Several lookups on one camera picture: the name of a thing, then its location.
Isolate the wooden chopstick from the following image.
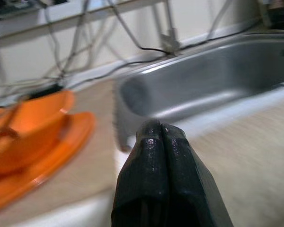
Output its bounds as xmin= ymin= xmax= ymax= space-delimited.
xmin=1 ymin=103 xmax=22 ymax=131

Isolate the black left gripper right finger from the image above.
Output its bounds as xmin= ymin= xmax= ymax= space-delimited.
xmin=160 ymin=122 xmax=234 ymax=227

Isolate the long black cable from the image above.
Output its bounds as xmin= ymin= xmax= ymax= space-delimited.
xmin=136 ymin=28 xmax=284 ymax=54

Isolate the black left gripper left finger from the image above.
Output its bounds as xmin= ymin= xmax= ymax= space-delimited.
xmin=111 ymin=119 xmax=171 ymax=227

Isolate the orange plate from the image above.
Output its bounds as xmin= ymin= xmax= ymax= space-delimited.
xmin=0 ymin=112 xmax=97 ymax=215

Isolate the stainless steel sink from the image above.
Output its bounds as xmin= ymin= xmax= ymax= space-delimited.
xmin=113 ymin=30 xmax=284 ymax=153

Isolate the beige ribbed cloth mat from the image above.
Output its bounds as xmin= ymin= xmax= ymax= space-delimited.
xmin=0 ymin=79 xmax=118 ymax=211

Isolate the black appliance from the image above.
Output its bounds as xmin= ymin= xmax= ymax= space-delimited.
xmin=260 ymin=0 xmax=284 ymax=30

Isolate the large beige towel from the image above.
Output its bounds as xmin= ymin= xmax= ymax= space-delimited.
xmin=179 ymin=94 xmax=284 ymax=227

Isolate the orange bowl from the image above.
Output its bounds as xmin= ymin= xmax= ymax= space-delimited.
xmin=0 ymin=89 xmax=76 ymax=175

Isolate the gold spoon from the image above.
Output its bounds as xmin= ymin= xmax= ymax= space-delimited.
xmin=0 ymin=126 xmax=19 ymax=140

